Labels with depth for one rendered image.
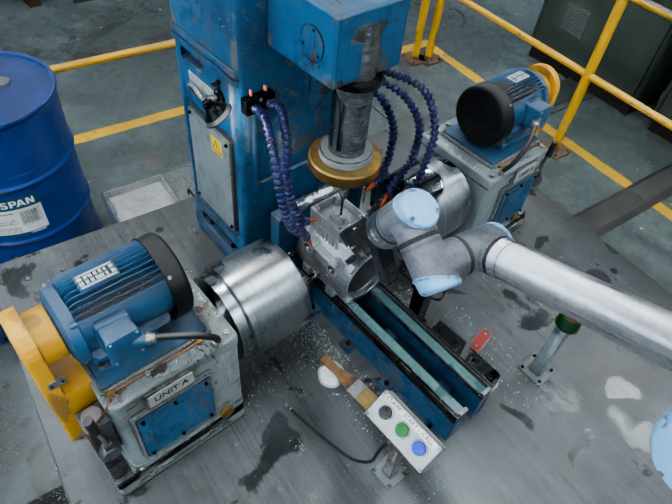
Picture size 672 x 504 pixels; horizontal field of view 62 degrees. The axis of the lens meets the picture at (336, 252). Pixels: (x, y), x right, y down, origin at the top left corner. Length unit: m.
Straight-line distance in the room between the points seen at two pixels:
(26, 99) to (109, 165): 1.09
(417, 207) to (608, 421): 0.90
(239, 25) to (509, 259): 0.72
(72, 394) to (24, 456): 1.33
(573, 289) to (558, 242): 1.07
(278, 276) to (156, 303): 0.33
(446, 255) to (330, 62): 0.44
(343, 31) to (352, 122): 0.23
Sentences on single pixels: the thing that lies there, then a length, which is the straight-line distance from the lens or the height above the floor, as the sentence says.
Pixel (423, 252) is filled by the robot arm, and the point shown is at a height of 1.36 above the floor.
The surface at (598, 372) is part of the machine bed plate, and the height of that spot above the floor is 0.80.
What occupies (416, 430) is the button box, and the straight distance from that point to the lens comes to 1.23.
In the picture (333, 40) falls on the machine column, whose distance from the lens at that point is 1.12.
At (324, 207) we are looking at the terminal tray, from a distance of 1.54.
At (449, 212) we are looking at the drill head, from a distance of 1.63.
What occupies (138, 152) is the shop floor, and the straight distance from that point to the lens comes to 3.60.
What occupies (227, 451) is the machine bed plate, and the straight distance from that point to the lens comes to 1.49.
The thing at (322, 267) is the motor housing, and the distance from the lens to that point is 1.51.
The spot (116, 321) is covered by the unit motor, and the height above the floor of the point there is 1.31.
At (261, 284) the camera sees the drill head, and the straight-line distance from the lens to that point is 1.30.
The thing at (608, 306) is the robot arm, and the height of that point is 1.47.
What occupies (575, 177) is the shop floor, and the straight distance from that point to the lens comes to 3.89.
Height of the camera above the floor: 2.17
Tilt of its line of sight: 48 degrees down
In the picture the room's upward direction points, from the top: 7 degrees clockwise
